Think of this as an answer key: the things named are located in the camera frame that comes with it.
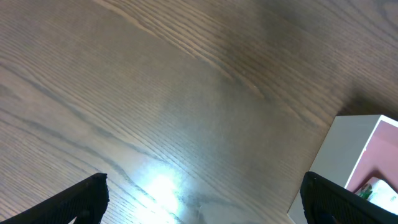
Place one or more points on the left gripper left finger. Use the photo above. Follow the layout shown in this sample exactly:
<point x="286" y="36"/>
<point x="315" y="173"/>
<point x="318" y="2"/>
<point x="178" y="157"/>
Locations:
<point x="84" y="202"/>

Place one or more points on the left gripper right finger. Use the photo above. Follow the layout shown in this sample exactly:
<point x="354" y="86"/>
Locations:
<point x="326" y="202"/>

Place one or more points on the green and white small packet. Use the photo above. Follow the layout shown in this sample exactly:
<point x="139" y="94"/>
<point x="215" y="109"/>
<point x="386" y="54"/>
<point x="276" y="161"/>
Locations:
<point x="380" y="193"/>

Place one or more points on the white box with pink interior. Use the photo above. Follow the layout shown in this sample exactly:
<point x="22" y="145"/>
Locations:
<point x="355" y="149"/>

